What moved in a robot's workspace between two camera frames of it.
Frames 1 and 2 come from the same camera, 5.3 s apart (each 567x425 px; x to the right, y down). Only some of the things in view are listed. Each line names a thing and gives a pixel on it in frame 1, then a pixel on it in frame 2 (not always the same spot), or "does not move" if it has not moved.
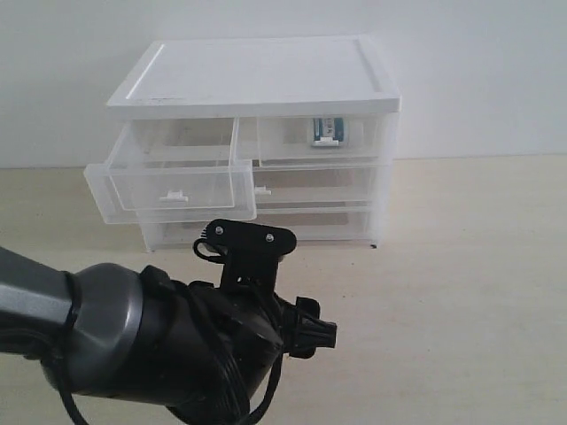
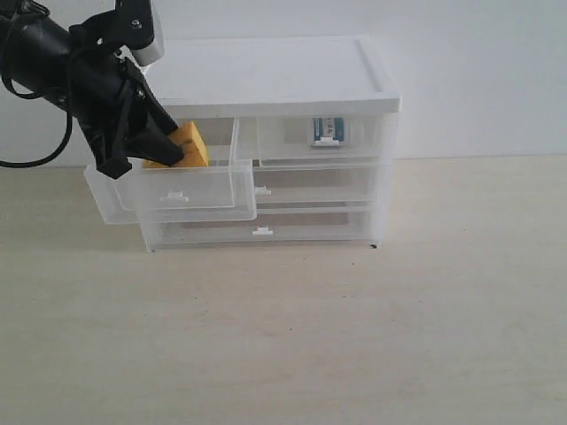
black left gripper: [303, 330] -> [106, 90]
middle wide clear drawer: [314, 186] does not move
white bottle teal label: [328, 132] does not move
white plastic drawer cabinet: [295, 133] does not move
